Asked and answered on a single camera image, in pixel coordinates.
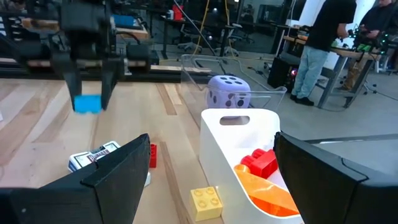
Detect red container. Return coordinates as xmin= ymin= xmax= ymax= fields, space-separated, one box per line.
xmin=172 ymin=4 xmax=184 ymax=21

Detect large red toy block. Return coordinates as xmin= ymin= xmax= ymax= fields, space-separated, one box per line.
xmin=240 ymin=148 xmax=279 ymax=180

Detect small red toy block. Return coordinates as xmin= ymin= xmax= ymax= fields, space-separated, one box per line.
xmin=149 ymin=142 xmax=158 ymax=169

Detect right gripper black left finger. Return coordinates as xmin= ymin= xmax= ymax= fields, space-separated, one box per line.
xmin=0 ymin=133 xmax=152 ymax=224

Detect person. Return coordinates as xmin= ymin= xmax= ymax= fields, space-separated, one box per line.
xmin=290 ymin=0 xmax=358 ymax=106
xmin=337 ymin=0 xmax=398 ymax=91

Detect wooden desk with grey legs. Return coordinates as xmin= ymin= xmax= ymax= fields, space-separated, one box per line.
xmin=282 ymin=34 xmax=383 ymax=110

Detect blue toy block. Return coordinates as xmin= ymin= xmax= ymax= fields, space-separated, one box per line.
xmin=73 ymin=95 xmax=103 ymax=114

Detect office chair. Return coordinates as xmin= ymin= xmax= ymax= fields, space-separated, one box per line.
xmin=214 ymin=23 xmax=245 ymax=58

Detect orange toy block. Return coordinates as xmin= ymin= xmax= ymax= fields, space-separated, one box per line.
xmin=233 ymin=164 xmax=300 ymax=218

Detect white red-label card deck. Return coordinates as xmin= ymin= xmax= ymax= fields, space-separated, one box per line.
xmin=67 ymin=140 xmax=121 ymax=173

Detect yellow hanging cable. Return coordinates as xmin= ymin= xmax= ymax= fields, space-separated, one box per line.
xmin=192 ymin=0 xmax=211 ymax=56

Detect purple foam die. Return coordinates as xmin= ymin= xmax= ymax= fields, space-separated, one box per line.
xmin=206 ymin=75 xmax=251 ymax=109

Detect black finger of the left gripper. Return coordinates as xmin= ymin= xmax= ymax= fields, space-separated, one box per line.
xmin=101 ymin=57 xmax=125 ymax=110
xmin=51 ymin=52 xmax=82 ymax=111

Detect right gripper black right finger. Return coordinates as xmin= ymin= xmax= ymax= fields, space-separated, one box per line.
xmin=273 ymin=131 xmax=398 ymax=224

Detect clear plastic bin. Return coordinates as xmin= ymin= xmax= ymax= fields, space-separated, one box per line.
xmin=180 ymin=54 xmax=287 ymax=110

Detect yellow studded toy block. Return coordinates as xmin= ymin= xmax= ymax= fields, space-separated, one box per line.
xmin=189 ymin=185 xmax=224 ymax=222

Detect black computer tower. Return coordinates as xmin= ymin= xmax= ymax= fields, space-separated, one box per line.
xmin=267 ymin=54 xmax=301 ymax=93

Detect white plastic bin with handles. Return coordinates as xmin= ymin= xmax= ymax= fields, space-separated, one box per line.
xmin=198 ymin=108 xmax=304 ymax=224

